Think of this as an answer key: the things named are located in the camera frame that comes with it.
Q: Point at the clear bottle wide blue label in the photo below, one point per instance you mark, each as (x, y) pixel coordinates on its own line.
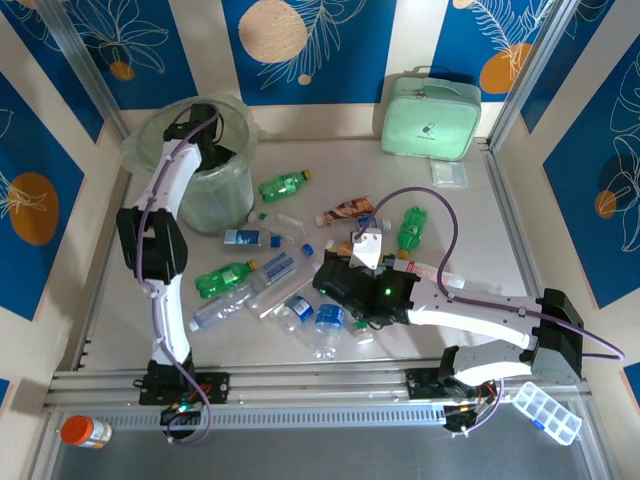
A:
(330, 320)

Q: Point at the small bottle white cap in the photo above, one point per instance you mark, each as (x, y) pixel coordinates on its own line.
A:
(362, 335)

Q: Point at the clear bottle blue cap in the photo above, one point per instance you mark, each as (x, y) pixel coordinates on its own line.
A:
(300, 307)

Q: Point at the green bottle yellow cap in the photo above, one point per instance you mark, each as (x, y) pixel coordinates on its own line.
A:
(222, 280)
(280, 186)

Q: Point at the brown drink pouch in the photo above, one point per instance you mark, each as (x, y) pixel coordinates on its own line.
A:
(345, 210)

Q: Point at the frosted plastic cup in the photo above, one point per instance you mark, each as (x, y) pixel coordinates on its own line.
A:
(272, 300)

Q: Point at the small bottle blue label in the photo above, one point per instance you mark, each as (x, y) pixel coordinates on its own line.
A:
(245, 238)

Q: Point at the green plastic bottle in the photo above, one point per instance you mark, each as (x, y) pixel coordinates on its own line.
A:
(411, 227)

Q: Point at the clear bottle green white label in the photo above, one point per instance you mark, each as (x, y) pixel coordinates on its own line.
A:
(280, 222)

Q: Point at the crushed clear plastic bottle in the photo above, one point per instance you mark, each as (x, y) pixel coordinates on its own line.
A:
(215, 312)

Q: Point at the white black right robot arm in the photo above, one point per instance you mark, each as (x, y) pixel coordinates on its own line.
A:
(475, 320)

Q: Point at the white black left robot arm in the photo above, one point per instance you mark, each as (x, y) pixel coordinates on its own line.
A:
(170, 320)

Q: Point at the small white yellow bottle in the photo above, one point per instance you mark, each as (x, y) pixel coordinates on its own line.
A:
(331, 245)

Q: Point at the small clear plastic sachet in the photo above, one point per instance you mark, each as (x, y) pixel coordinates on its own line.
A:
(449, 174)

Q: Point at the grey metal panel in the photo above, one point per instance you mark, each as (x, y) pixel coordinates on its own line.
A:
(325, 455)

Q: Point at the mint green zip case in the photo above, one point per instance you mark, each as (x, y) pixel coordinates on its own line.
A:
(430, 120)

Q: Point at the clear plastic organiser box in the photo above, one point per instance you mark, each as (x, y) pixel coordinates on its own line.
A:
(547, 412)

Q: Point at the jar with orange lid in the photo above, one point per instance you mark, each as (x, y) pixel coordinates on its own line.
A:
(80, 431)

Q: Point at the aluminium frame rail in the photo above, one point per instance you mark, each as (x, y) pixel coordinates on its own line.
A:
(320, 380)

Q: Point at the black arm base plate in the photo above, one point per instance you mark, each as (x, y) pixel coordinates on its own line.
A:
(420, 385)
(215, 387)

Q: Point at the aluminium frame post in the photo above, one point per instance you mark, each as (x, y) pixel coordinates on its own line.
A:
(85, 65)
(540, 55)

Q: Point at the aluminium side rail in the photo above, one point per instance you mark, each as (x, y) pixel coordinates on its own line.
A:
(511, 225)
(89, 320)

